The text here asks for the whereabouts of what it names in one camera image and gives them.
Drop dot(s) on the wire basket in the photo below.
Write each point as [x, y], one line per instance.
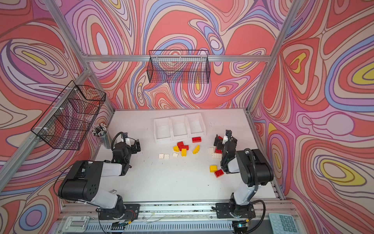
[69, 120]
[179, 66]

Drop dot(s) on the red lego brick front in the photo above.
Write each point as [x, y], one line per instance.
[219, 173]

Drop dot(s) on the teal calculator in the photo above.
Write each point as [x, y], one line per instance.
[283, 224]

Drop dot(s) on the back wire basket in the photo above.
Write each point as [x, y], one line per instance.
[179, 66]

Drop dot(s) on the yellow lego brick front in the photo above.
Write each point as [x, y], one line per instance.
[213, 168]

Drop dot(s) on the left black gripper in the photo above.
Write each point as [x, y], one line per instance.
[134, 145]

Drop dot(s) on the left wire basket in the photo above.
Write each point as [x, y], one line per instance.
[69, 120]

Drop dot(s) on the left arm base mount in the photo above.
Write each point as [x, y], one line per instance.
[129, 212]

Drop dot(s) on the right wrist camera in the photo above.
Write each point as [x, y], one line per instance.
[227, 137]

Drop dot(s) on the white box on rail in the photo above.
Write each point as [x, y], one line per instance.
[75, 224]

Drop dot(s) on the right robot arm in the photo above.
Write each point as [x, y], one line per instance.
[255, 173]

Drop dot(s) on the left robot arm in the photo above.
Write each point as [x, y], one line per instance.
[82, 182]

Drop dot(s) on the yellow tall lego brick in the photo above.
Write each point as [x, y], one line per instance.
[184, 152]

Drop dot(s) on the clear cup of pens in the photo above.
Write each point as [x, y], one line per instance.
[101, 131]

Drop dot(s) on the red flat lego near bin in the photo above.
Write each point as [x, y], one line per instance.
[196, 139]

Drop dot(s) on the yellow curved lego piece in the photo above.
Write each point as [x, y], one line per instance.
[196, 149]

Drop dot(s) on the white long lego plate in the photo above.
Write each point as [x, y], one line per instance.
[216, 155]

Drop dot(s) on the red long lego brick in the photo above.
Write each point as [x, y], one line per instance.
[181, 147]

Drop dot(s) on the white three-compartment bin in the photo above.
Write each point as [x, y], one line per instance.
[180, 127]

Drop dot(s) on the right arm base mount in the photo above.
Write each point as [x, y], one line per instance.
[229, 210]

